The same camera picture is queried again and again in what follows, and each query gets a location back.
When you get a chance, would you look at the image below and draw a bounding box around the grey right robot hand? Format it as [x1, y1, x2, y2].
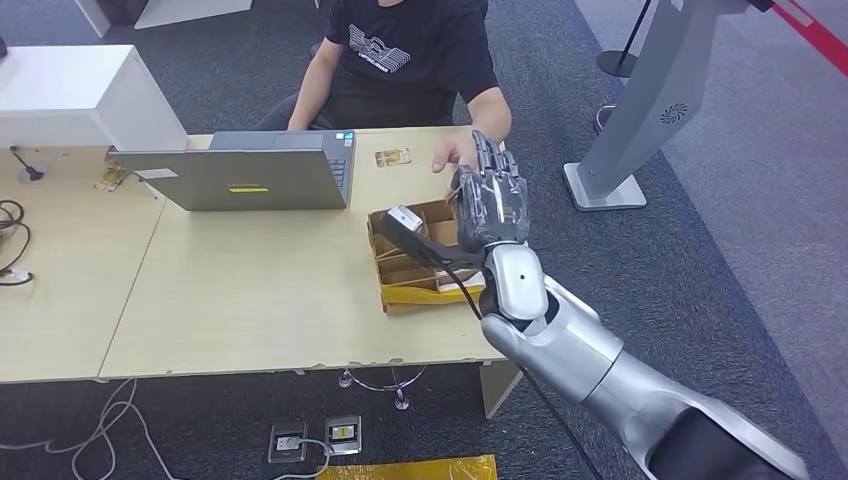
[452, 130, 531, 254]

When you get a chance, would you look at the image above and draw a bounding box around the person's left hand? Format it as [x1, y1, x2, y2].
[430, 129, 480, 177]

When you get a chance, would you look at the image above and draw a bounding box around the orange hotel card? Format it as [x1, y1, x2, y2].
[374, 147, 413, 169]

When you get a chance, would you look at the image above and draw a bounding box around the person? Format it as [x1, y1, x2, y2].
[254, 0, 513, 177]

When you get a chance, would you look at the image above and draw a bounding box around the yellow patterned card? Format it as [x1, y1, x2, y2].
[93, 164, 132, 193]

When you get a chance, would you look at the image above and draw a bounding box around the white crumpled paper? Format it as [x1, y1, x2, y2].
[437, 268, 486, 293]

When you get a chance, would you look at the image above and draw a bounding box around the cardboard divider box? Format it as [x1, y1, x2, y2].
[366, 198, 488, 315]

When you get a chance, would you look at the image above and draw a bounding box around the beige desk leg panel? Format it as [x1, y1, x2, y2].
[479, 360, 525, 420]

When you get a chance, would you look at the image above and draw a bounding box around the grey kiosk stand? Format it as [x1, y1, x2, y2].
[563, 0, 776, 213]

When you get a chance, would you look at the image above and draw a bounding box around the grey laptop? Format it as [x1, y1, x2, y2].
[107, 129, 358, 213]

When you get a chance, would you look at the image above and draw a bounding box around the silver floor socket plate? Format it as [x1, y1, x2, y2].
[324, 415, 364, 457]

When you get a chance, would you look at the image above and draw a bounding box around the white furniture base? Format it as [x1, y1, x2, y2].
[74, 0, 255, 39]

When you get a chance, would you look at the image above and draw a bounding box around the floor socket with plug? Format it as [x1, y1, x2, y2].
[268, 423, 310, 465]

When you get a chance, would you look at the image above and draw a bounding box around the red barrier belt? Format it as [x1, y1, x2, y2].
[771, 0, 848, 75]

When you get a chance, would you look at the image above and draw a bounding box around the white cabinet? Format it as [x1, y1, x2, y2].
[0, 44, 190, 152]

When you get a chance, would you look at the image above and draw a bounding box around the black stalk on grey disc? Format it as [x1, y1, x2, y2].
[11, 145, 50, 185]

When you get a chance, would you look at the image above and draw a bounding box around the black camera bracket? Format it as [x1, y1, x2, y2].
[378, 211, 496, 272]

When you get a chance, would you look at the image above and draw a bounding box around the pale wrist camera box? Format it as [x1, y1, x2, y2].
[386, 205, 425, 234]

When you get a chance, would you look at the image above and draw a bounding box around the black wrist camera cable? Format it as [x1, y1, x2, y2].
[435, 260, 605, 480]

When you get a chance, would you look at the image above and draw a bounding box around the black stanchion post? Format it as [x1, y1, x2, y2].
[596, 0, 657, 79]

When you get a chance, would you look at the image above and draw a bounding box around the metal wire foot frame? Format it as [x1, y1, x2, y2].
[337, 365, 429, 412]

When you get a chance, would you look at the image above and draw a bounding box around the white socket cable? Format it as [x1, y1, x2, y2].
[270, 437, 334, 480]

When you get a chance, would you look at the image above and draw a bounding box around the white floor cable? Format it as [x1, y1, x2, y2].
[0, 377, 140, 458]
[69, 397, 185, 480]

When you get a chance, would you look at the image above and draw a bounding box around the black coiled cable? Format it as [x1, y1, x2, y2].
[0, 198, 36, 287]

